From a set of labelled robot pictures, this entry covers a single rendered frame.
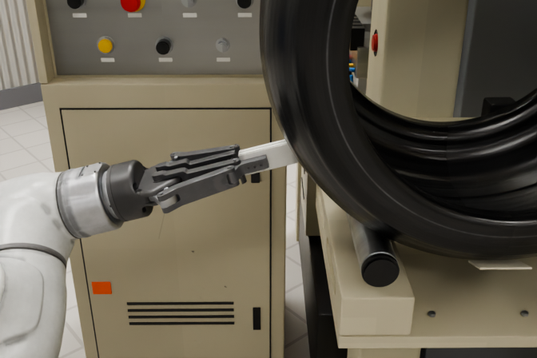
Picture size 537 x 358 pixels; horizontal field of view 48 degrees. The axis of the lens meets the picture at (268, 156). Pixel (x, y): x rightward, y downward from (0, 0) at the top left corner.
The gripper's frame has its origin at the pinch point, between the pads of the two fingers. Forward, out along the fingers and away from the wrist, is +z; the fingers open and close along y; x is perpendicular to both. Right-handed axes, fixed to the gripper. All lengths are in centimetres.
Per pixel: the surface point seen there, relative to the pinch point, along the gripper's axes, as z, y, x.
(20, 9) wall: -151, 298, 2
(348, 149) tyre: 9.5, -11.5, -3.9
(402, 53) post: 22.5, 26.2, -0.2
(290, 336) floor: -18, 80, 99
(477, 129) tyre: 29.8, 15.2, 10.7
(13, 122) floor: -167, 262, 59
